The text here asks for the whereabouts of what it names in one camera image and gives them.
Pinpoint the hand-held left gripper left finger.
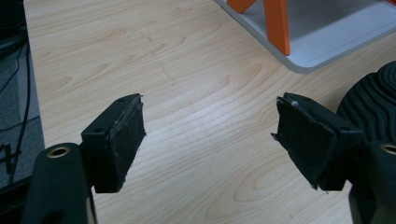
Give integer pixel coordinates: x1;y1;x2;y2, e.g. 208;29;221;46
20;93;147;224

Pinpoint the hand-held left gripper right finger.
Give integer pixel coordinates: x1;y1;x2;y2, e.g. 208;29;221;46
271;91;396;224

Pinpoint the black ribbed round object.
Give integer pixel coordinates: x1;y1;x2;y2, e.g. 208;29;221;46
335;61;396;144

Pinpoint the white shelf with orange supports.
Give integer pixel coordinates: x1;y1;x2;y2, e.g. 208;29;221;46
214;0;396;75

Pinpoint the black cable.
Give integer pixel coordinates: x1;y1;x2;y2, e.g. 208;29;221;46
0;31;41;185

